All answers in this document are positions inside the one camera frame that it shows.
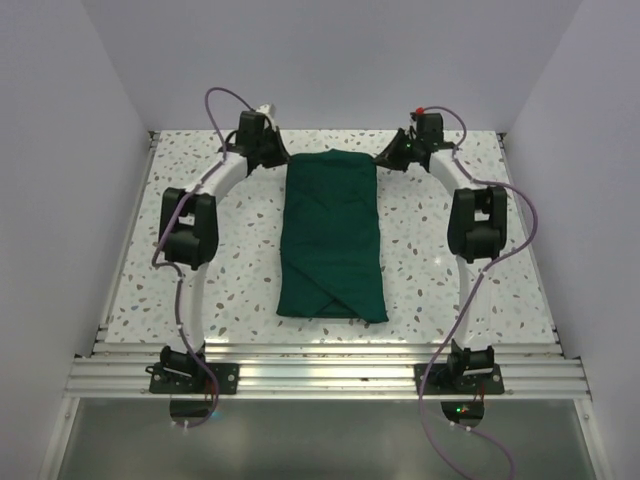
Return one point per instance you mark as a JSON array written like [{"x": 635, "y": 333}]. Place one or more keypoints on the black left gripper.
[{"x": 281, "y": 157}]

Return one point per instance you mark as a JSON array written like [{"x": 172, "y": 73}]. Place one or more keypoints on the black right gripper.
[{"x": 389, "y": 158}]

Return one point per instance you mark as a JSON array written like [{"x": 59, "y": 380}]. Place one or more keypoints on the green surgical cloth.
[{"x": 330, "y": 242}]

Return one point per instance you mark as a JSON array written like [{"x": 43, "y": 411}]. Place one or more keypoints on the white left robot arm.
[{"x": 189, "y": 232}]

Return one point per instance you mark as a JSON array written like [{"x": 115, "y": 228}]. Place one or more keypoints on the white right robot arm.
[{"x": 476, "y": 235}]

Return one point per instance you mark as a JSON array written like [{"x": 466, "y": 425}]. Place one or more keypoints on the aluminium rail frame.
[{"x": 319, "y": 399}]

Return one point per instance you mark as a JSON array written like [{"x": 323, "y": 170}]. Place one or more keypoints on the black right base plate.
[{"x": 441, "y": 381}]

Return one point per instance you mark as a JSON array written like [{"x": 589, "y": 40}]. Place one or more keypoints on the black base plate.
[
  {"x": 166, "y": 381},
  {"x": 441, "y": 381}
]

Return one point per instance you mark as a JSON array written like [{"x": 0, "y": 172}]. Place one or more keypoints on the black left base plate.
[{"x": 166, "y": 381}]

